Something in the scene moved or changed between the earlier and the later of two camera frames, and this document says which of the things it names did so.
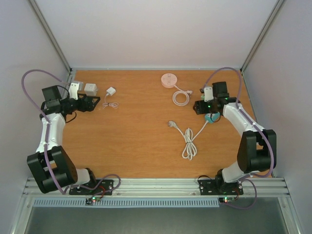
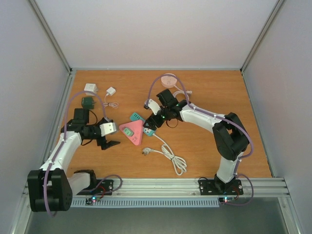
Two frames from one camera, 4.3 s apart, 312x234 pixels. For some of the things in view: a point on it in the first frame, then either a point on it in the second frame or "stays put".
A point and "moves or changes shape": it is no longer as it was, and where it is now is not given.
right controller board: [226, 200] stays put
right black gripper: [201, 109] to [153, 123]
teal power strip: [212, 117] moves or changes shape
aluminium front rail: [168, 187] stays put
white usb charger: [111, 90] stays put
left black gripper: [90, 107] to [105, 146]
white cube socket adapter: [90, 89] stays put
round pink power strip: [168, 80] stays put
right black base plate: [217, 187] stays put
